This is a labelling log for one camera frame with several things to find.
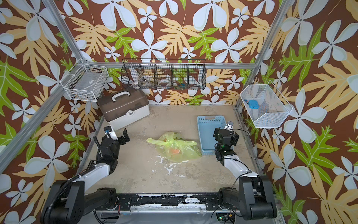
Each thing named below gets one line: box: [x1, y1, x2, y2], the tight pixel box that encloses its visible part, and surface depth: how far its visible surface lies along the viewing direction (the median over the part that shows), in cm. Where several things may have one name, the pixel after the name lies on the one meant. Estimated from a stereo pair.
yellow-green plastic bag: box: [145, 132, 202, 162], surface depth 84 cm
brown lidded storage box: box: [96, 85, 151, 132], surface depth 100 cm
